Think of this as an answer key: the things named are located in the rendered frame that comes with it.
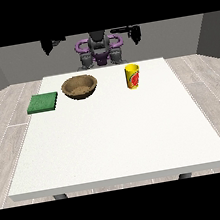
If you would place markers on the grey robot trunk purple rings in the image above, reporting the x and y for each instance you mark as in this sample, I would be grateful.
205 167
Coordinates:
99 51

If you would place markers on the brown wooden bowl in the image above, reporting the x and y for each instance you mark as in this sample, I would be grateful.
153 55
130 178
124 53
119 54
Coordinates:
79 87

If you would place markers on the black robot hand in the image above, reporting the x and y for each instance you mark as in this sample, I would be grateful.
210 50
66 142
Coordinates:
133 32
48 46

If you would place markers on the green square pad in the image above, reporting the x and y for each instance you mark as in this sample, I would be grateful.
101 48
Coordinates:
42 102

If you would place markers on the yellow cup with melon print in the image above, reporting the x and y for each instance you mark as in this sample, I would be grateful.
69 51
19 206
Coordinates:
132 76

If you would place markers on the dark table leg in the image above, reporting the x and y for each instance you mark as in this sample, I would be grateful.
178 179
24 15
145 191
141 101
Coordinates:
60 196
185 176

